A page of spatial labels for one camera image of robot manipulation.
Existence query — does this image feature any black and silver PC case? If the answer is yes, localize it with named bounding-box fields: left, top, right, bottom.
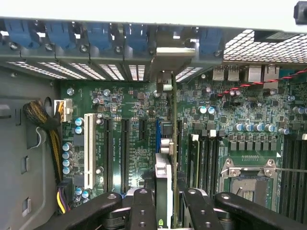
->
left=0, top=15, right=307, bottom=230

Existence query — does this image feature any CPU socket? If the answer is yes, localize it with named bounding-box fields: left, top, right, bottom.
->
left=219, top=158, right=280, bottom=213

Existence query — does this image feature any long black expansion slot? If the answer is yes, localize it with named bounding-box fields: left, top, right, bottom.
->
left=120, top=118, right=131, bottom=192
left=103, top=117, right=114, bottom=192

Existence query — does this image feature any blue slot retention clip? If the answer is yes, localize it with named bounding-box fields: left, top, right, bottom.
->
left=45, top=21, right=77, bottom=50
left=124, top=23, right=148, bottom=52
left=199, top=27, right=225, bottom=56
left=3, top=19, right=40, bottom=48
left=86, top=23, right=113, bottom=51

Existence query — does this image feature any red and black twisted wire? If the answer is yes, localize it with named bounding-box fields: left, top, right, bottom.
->
left=217, top=68, right=307, bottom=98

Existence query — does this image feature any silver network port block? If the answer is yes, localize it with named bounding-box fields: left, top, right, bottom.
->
left=247, top=65, right=281, bottom=83

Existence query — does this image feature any white PCI slot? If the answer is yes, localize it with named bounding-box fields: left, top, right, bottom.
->
left=83, top=113, right=97, bottom=190

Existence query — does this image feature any green motherboard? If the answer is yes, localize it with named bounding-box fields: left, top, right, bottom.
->
left=59, top=64, right=307, bottom=226

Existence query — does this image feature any white power connector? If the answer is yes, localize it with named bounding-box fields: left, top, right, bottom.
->
left=54, top=99, right=74, bottom=123

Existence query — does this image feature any black rear panel latch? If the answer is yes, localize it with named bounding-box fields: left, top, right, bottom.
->
left=294, top=1, right=307, bottom=25

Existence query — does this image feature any thin metal locking lever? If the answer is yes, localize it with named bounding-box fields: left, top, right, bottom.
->
left=275, top=167, right=307, bottom=173

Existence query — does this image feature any short black expansion slot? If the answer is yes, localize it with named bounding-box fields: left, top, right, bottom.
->
left=138, top=118, right=148, bottom=142

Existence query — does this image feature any blue expansion slot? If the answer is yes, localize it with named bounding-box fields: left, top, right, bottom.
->
left=155, top=119, right=162, bottom=154

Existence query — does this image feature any silver USB port block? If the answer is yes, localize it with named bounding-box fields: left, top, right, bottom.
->
left=212, top=65, right=240, bottom=81

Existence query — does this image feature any black yellow power cable bundle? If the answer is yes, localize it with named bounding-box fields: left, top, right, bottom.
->
left=23, top=100, right=70, bottom=215

